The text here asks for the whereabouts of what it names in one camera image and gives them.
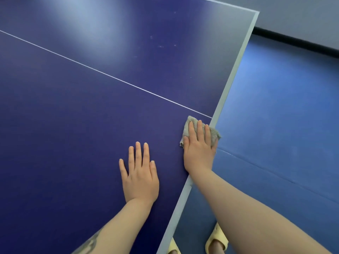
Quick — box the person's right hand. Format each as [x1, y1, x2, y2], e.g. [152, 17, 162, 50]
[183, 120, 219, 174]

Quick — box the person's left hand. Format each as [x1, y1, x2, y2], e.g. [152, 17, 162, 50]
[119, 141, 160, 204]

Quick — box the grey cleaning cloth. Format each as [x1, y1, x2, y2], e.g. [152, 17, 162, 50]
[179, 115, 222, 149]

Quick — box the person's right forearm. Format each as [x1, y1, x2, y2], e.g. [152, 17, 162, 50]
[189, 168, 332, 254]

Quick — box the person's left forearm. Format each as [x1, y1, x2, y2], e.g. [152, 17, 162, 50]
[71, 198, 155, 254]

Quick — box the blue table tennis table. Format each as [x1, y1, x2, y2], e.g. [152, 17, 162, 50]
[0, 0, 260, 254]

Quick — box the cream left slipper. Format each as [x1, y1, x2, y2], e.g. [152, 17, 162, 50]
[167, 237, 182, 254]

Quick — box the cream slipper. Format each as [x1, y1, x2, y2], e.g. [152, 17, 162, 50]
[167, 237, 182, 254]
[205, 222, 229, 254]

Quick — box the cream right slipper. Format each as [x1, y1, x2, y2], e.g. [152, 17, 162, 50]
[205, 222, 229, 254]

